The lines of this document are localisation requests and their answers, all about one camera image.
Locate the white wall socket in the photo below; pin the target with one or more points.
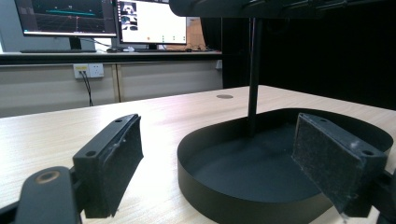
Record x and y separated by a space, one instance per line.
93 70

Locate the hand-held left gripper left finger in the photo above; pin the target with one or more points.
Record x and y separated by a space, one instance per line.
107 168

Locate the beige cabinet front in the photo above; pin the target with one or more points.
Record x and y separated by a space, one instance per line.
168 81

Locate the white-screen computer monitor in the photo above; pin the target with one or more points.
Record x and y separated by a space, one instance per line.
155 21

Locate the brown cardboard box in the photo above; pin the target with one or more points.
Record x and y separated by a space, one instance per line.
196 34

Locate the dark-screen computer monitor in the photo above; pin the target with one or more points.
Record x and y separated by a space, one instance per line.
67 15

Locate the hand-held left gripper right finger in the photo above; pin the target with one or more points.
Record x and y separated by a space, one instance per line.
330 161

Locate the black curtain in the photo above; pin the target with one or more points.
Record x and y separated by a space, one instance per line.
327 62

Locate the black computer mouse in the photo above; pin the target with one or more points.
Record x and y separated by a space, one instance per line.
111 49

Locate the small white desk object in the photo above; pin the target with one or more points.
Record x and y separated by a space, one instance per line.
129 49

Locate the black keyboard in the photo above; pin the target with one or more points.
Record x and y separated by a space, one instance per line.
57 51

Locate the small white wall switch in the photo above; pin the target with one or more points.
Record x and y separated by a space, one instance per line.
219 64

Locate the long desk with dark edge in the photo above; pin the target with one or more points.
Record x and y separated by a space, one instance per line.
109 57

